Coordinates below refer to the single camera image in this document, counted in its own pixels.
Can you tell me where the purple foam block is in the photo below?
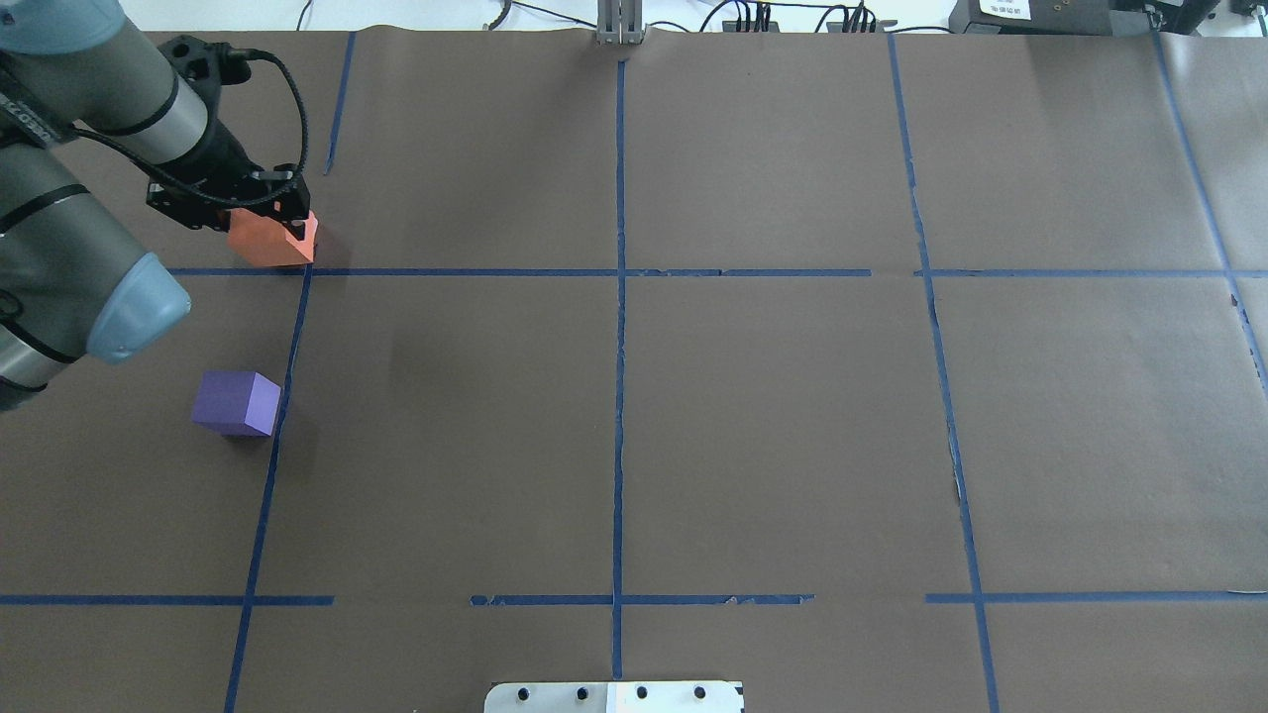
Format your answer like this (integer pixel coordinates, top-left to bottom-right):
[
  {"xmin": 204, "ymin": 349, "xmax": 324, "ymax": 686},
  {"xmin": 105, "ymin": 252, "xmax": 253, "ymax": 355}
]
[{"xmin": 190, "ymin": 370, "xmax": 281, "ymax": 438}]

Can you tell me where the aluminium frame post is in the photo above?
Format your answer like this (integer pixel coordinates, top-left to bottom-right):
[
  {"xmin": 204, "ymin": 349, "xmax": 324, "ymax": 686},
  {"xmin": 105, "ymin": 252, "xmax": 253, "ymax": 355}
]
[{"xmin": 593, "ymin": 0, "xmax": 645, "ymax": 47}]

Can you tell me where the black computer box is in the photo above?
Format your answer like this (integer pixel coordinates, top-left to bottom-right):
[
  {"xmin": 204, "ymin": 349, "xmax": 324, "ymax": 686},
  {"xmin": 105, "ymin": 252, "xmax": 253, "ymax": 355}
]
[{"xmin": 947, "ymin": 1, "xmax": 1186, "ymax": 37}]

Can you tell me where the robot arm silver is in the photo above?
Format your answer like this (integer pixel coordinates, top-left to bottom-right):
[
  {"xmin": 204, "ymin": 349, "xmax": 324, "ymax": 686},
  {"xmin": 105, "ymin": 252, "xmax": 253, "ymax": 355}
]
[{"xmin": 1, "ymin": 1, "xmax": 314, "ymax": 411}]

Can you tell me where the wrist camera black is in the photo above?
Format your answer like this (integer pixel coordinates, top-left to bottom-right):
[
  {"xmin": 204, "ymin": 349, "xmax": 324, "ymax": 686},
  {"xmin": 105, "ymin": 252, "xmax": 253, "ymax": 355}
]
[{"xmin": 159, "ymin": 36, "xmax": 251, "ymax": 88}]

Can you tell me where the orange foam block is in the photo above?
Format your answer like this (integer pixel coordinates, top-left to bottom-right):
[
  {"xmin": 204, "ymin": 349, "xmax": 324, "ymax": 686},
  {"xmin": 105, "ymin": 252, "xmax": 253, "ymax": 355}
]
[{"xmin": 226, "ymin": 209, "xmax": 320, "ymax": 266}]

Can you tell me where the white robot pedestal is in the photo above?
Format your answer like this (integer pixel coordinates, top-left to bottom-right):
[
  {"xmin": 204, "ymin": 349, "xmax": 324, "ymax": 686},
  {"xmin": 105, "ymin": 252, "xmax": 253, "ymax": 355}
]
[{"xmin": 483, "ymin": 680, "xmax": 746, "ymax": 712}]

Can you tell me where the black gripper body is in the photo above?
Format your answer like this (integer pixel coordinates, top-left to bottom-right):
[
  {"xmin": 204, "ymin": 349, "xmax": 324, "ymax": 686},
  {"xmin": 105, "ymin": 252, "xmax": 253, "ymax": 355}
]
[{"xmin": 146, "ymin": 126, "xmax": 311, "ymax": 222}]

